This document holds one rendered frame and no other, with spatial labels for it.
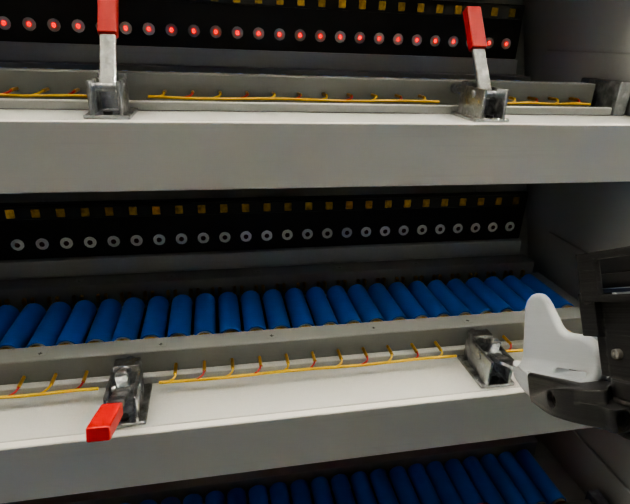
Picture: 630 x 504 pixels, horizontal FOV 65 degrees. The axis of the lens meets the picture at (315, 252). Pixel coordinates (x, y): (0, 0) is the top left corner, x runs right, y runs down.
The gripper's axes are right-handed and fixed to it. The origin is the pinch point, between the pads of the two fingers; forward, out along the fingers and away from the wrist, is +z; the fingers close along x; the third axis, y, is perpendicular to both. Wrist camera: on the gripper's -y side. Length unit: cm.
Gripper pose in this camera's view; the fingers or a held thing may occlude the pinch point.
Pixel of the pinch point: (542, 377)
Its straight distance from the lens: 35.8
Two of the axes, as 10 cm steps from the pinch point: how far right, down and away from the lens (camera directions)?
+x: -9.8, 0.4, -1.9
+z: -1.9, 1.2, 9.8
